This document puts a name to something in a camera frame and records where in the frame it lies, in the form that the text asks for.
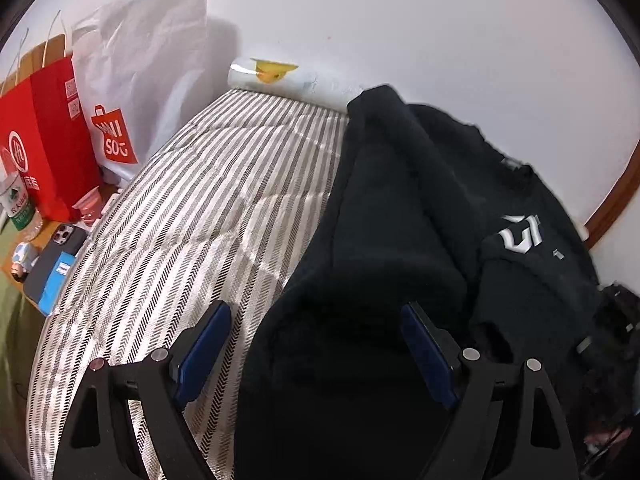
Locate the blue card packet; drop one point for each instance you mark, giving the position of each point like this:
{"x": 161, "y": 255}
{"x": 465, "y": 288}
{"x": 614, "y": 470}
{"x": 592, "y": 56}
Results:
{"x": 54, "y": 282}

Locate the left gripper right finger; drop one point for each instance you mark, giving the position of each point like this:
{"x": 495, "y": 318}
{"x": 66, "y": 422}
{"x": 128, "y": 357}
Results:
{"x": 504, "y": 420}

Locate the pink small box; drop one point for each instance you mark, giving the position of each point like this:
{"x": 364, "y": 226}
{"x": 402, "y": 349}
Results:
{"x": 90, "y": 206}

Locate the brown paper bag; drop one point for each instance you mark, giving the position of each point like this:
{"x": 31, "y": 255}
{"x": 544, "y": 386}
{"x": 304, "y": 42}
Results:
{"x": 35, "y": 60}

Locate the striped quilted mattress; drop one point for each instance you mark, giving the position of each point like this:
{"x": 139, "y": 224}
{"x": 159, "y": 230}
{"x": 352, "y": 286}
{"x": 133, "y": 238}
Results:
{"x": 224, "y": 210}

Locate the rolled white printed blanket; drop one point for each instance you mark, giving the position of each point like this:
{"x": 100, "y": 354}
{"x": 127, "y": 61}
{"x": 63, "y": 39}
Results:
{"x": 293, "y": 82}

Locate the brown wooden door frame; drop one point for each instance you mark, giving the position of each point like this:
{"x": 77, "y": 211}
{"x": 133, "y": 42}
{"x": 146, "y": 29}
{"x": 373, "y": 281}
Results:
{"x": 616, "y": 201}

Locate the red paper shopping bag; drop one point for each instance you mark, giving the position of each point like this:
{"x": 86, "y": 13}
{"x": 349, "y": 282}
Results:
{"x": 45, "y": 131}

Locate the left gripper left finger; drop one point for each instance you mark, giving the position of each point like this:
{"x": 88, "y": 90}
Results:
{"x": 98, "y": 440}

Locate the white Uniqlo paper bag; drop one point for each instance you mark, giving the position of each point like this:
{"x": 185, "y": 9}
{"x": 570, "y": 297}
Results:
{"x": 142, "y": 72}

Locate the small toy figurine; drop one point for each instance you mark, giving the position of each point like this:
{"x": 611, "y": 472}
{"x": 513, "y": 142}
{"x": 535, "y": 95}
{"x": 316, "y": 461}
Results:
{"x": 23, "y": 260}

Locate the black smartphone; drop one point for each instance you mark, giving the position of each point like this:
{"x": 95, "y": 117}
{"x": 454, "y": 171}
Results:
{"x": 65, "y": 239}

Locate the green label plastic bottle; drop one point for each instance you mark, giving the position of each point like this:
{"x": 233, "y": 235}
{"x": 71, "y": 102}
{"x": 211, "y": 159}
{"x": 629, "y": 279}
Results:
{"x": 15, "y": 200}

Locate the black sweatshirt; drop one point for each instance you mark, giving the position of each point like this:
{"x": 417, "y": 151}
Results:
{"x": 423, "y": 210}

